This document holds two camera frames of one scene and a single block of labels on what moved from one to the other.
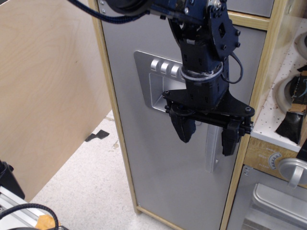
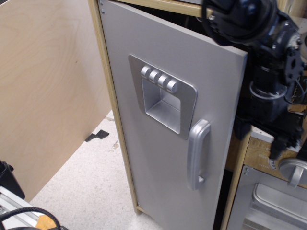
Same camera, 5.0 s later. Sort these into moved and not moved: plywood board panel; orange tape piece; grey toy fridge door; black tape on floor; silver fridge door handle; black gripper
Moved: silver fridge door handle; black gripper
Not moved: plywood board panel; black tape on floor; orange tape piece; grey toy fridge door
